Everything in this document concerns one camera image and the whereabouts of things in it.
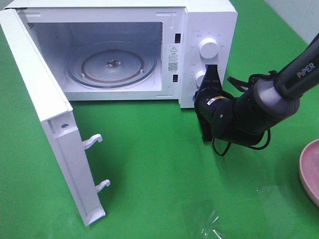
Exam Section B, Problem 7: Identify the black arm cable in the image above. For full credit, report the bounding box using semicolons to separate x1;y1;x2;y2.
211;69;279;157

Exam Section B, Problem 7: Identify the white partition panel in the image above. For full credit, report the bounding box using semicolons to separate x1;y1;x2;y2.
265;0;319;59

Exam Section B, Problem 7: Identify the white microwave knob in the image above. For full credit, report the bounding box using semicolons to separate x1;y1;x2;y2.
195;70;206;88
199;37;219;59

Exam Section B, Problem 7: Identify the pink plate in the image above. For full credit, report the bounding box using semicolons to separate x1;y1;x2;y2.
299;139;319;207

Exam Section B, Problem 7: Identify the white lower microwave knob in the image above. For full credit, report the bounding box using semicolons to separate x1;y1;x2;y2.
195;70;206;88

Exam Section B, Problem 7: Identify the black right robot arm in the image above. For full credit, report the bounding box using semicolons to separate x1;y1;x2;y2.
194;36;319;149

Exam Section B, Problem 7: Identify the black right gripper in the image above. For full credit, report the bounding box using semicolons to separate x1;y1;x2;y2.
194;65;237;142

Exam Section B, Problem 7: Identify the white upper microwave knob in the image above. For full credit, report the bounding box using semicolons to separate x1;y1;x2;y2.
199;37;219;59

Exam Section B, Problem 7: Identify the white microwave door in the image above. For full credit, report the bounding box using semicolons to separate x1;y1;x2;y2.
0;9;110;225

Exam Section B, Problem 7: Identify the white microwave oven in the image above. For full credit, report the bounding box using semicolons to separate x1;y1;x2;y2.
0;0;237;118

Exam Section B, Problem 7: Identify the glass microwave turntable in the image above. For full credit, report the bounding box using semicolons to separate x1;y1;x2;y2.
67;41;161;89

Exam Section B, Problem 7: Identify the green table mat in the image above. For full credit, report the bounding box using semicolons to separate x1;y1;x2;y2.
0;0;319;239

